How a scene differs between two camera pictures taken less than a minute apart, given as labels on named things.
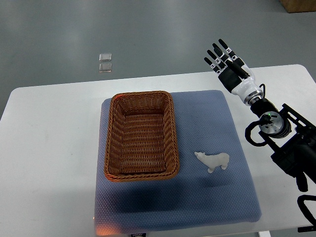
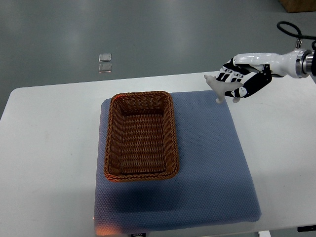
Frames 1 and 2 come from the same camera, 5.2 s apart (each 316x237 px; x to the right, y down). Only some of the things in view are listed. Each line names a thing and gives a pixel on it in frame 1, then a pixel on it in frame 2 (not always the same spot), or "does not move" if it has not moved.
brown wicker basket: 141,142 does not move
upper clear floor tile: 105,57 does not move
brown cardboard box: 298,6 does not move
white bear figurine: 211,161 to 220,87
